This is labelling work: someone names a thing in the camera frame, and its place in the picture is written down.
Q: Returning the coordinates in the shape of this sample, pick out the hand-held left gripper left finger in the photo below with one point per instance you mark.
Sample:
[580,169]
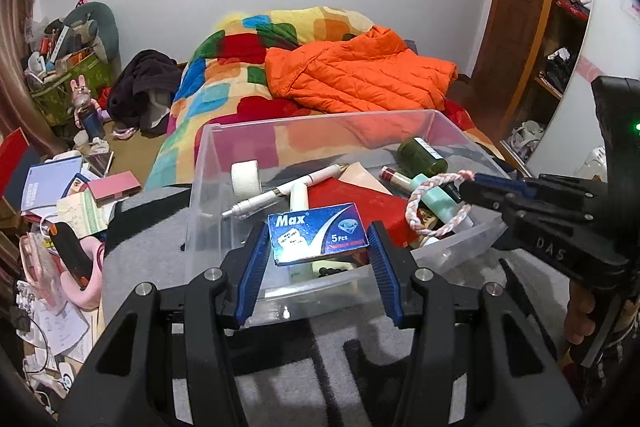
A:
[252,272]

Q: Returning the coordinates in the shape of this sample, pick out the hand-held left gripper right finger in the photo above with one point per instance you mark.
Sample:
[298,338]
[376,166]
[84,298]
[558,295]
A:
[385,272]

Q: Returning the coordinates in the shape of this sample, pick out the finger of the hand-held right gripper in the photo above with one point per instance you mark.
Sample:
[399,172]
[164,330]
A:
[510,183]
[482,197]

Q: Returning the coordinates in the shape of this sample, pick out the light green tube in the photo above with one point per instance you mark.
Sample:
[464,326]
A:
[440,203]

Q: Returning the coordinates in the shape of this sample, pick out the mahjong tile with black circles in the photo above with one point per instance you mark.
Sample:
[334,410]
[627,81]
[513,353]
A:
[302,274]

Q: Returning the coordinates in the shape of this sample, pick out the red pouch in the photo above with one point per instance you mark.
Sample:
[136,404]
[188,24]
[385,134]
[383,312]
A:
[370,204]

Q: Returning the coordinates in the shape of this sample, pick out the blue razor blade box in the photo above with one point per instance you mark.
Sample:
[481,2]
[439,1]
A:
[320,232]

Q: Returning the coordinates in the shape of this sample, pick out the white pen with gold trim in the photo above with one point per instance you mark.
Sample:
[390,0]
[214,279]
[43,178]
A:
[315,178]

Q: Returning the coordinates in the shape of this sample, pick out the clear plastic storage bin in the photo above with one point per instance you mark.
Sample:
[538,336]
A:
[225,147]

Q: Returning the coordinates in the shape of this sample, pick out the person's right hand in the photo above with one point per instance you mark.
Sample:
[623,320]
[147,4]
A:
[580,317]

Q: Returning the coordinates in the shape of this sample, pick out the white shoes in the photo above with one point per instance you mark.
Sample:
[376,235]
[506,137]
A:
[525,134]

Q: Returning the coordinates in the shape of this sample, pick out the dark green bottle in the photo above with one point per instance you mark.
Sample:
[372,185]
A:
[422,157]

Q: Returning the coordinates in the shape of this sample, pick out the small white tube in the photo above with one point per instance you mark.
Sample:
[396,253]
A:
[300,197]

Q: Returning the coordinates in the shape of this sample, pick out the cream tube with red band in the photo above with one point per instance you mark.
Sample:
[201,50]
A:
[395,178]

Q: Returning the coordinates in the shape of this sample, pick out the white tape roll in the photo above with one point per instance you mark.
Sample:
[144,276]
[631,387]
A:
[245,177]

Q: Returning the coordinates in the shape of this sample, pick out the beige card packet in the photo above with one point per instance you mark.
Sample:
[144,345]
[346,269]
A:
[357,177]

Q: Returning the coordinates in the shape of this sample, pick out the grey and black blanket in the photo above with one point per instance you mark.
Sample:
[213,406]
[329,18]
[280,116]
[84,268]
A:
[145,227]

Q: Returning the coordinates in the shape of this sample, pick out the wooden open shelf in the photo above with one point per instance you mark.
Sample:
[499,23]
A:
[565,32]

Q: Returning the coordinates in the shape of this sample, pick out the pink flat box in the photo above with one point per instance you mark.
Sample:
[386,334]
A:
[115,187]

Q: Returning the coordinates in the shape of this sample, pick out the white curved panel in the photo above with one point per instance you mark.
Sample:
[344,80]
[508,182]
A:
[605,37]

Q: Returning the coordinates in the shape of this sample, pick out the green patterned notebook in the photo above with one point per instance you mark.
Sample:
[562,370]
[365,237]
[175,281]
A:
[82,214]

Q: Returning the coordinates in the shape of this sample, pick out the orange down jacket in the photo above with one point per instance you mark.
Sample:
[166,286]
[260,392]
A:
[350,72]

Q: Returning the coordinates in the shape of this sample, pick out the black and orange tool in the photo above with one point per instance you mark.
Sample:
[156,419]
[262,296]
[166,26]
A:
[70,252]

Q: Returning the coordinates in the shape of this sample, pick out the white paper sheets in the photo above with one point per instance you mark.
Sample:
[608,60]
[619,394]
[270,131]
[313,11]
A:
[62,332]

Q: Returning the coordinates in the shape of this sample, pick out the colourful patchwork blanket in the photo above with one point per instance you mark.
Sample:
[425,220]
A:
[220,72]

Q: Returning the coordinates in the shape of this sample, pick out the clear pink pouch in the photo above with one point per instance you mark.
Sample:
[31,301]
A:
[40,272]

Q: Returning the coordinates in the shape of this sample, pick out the white charger device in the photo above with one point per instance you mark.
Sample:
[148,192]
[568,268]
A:
[66,377]

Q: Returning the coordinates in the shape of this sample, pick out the rabbit topped bottle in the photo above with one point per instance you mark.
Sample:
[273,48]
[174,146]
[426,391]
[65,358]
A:
[92,122]

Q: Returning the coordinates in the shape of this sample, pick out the dark clothes pile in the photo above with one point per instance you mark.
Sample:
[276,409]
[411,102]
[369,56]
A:
[142,82]

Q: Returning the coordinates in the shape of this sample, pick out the blue book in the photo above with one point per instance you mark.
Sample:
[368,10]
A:
[50,184]

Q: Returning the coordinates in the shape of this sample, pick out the green cardboard box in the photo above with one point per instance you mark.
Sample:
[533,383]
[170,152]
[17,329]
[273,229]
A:
[55,99]

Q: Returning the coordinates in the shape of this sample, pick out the red box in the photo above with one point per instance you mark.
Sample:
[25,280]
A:
[12,157]

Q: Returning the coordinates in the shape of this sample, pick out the grey green neck pillow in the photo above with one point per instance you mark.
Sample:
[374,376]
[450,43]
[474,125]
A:
[107,24]

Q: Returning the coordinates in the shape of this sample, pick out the striped curtain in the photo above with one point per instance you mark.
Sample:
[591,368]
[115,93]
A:
[20,32]

